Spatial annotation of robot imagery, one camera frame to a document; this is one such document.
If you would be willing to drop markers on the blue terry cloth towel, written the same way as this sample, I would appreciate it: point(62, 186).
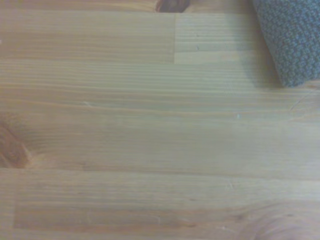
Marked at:
point(292, 40)

